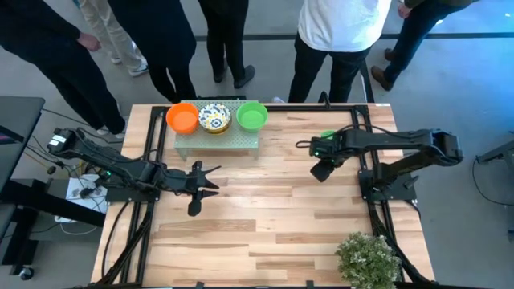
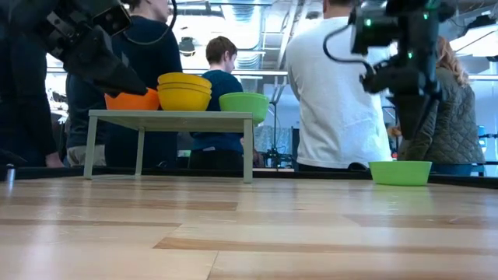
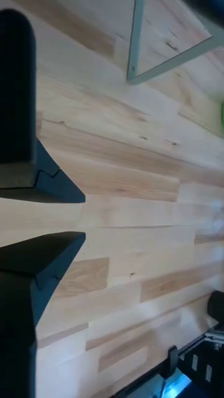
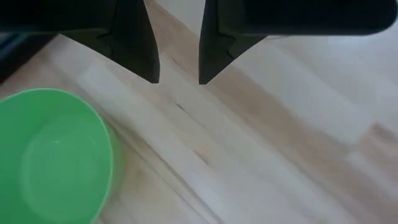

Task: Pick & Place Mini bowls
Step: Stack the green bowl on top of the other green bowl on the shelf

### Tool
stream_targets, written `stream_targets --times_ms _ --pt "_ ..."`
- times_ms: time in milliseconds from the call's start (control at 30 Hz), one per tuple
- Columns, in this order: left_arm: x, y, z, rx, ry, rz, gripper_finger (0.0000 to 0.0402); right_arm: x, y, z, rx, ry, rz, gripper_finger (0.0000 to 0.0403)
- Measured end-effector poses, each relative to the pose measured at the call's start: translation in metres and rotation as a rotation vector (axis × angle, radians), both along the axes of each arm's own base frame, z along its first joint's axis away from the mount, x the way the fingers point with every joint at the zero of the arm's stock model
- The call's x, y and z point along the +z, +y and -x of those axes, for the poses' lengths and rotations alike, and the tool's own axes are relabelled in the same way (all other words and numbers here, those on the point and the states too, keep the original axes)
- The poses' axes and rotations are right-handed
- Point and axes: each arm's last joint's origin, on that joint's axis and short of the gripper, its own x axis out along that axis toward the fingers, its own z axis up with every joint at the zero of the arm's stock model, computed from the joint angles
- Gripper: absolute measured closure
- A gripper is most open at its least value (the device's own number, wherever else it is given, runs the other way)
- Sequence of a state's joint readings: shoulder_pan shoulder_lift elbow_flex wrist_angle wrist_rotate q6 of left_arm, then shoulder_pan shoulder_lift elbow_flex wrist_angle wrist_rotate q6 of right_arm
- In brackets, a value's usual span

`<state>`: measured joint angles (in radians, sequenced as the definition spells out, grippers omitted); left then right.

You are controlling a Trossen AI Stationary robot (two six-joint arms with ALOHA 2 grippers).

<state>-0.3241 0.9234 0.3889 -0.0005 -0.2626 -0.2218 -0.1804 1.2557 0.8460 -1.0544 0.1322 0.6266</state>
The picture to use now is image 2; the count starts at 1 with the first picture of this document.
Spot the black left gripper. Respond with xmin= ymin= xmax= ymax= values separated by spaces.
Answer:
xmin=7 ymin=0 xmax=149 ymax=98

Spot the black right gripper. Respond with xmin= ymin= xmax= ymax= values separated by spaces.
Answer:
xmin=359 ymin=52 xmax=445 ymax=141

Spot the orange plastic bowl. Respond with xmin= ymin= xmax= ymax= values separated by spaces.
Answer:
xmin=103 ymin=87 xmax=161 ymax=111

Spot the green plastic bowl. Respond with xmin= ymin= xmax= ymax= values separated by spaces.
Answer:
xmin=218 ymin=92 xmax=271 ymax=126
xmin=368 ymin=160 xmax=433 ymax=187

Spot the black ceiling spotlight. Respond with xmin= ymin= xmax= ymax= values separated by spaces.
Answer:
xmin=177 ymin=36 xmax=196 ymax=58

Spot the green perforated metal rack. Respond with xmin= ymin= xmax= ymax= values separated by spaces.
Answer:
xmin=82 ymin=109 xmax=254 ymax=184

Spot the person's hand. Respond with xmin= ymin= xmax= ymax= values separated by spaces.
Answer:
xmin=45 ymin=151 xmax=65 ymax=169

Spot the black tripod stand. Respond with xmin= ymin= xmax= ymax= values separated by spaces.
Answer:
xmin=264 ymin=83 xmax=293 ymax=169

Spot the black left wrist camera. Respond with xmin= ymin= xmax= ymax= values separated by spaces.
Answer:
xmin=92 ymin=2 xmax=133 ymax=37

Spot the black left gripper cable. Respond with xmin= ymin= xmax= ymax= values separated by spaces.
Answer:
xmin=123 ymin=0 xmax=179 ymax=47

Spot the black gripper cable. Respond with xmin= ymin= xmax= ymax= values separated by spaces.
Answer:
xmin=321 ymin=23 xmax=377 ymax=77
xmin=123 ymin=0 xmax=179 ymax=47

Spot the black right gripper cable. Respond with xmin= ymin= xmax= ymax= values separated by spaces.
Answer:
xmin=321 ymin=23 xmax=377 ymax=77

